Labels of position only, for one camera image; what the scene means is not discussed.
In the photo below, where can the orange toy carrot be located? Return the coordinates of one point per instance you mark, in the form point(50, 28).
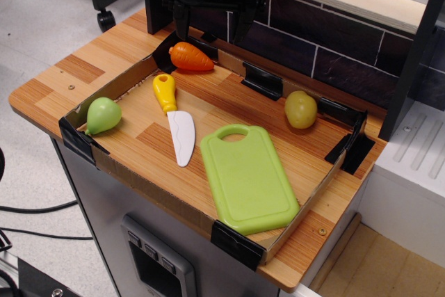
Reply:
point(188, 57)

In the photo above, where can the yellow handled white toy knife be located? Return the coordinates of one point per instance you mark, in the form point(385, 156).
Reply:
point(182, 126)

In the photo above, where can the black vertical post right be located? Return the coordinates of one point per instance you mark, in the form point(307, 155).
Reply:
point(414, 69)

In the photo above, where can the white toy sink counter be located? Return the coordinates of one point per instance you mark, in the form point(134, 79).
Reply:
point(404, 197)

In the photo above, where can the cardboard fence with black tape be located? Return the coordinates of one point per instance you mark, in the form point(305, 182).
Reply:
point(338, 149)

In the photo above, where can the green plastic cutting board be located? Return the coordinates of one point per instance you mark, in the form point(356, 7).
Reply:
point(251, 191)

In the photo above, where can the green toy pear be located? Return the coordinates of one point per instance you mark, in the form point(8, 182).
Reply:
point(103, 114)

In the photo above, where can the black metal equipment corner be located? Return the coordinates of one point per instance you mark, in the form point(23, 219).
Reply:
point(19, 278)

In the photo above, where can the yellow toy potato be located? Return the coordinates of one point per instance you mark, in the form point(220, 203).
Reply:
point(300, 110)

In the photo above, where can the grey toy oven front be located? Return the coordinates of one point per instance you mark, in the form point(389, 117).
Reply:
point(161, 270)

